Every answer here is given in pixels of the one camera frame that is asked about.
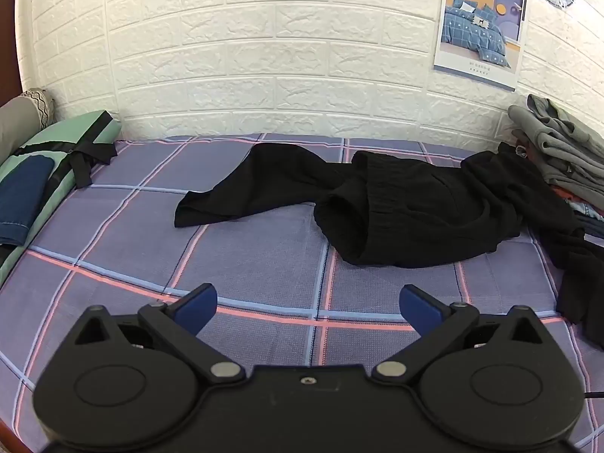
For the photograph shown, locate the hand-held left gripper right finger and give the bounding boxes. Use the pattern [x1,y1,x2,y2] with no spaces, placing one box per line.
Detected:
[372,284,544,386]

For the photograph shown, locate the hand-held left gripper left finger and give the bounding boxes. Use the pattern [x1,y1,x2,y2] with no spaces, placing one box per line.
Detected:
[74,283,247,384]

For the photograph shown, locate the black pants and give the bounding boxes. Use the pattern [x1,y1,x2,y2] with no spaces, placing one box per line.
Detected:
[174,143,604,347]

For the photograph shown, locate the purple plaid bed sheet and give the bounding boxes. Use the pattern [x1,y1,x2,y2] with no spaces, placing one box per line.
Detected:
[0,134,604,453]

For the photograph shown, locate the pile of mixed clothes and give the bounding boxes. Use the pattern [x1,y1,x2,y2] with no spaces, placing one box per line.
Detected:
[514,137,604,241]

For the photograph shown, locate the navy folded jeans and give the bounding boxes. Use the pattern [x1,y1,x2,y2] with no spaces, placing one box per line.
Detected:
[0,157,54,246]

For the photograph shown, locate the grey folded garment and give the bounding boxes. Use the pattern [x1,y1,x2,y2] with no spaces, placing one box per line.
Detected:
[508,93,604,190]

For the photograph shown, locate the green pillow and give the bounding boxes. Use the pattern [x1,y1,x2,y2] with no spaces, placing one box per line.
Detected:
[0,109,122,288]

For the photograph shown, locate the grey patterned pillow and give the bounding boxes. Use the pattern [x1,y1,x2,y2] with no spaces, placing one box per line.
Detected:
[0,87,55,159]

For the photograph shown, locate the wooden bed frame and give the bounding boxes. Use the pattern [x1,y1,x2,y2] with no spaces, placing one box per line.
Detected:
[0,425,41,453]

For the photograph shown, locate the wall poster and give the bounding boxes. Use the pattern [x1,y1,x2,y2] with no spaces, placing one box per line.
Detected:
[433,0,529,91]

